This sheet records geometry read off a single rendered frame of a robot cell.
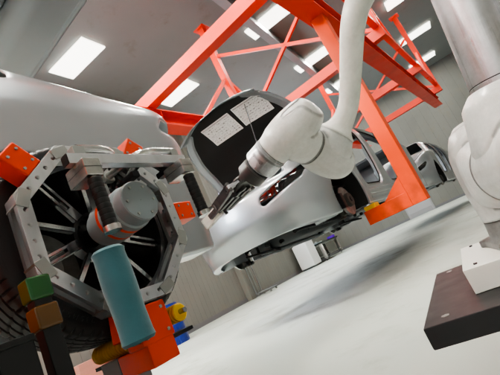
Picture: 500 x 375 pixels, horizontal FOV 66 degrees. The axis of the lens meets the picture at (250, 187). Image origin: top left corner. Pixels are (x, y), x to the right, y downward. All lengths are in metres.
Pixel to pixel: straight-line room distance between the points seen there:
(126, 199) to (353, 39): 0.74
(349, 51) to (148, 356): 0.97
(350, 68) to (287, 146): 0.26
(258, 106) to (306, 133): 3.56
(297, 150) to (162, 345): 0.69
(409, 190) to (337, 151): 3.43
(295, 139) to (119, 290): 0.58
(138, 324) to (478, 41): 0.94
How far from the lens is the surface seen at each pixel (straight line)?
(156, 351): 1.22
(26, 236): 1.15
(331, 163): 1.02
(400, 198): 4.45
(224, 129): 4.69
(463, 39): 0.81
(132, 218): 1.15
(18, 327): 1.29
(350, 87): 1.05
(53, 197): 1.38
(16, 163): 1.25
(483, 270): 0.88
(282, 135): 0.92
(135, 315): 1.06
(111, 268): 1.07
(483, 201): 0.93
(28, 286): 0.75
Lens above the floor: 0.50
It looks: 13 degrees up
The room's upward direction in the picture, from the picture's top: 25 degrees counter-clockwise
